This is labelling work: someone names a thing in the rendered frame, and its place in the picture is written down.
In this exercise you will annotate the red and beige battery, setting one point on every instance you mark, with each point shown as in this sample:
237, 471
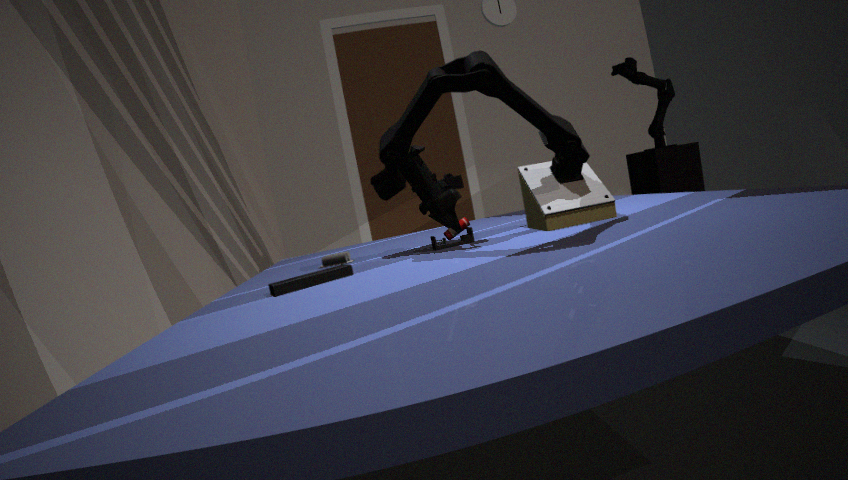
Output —
450, 233

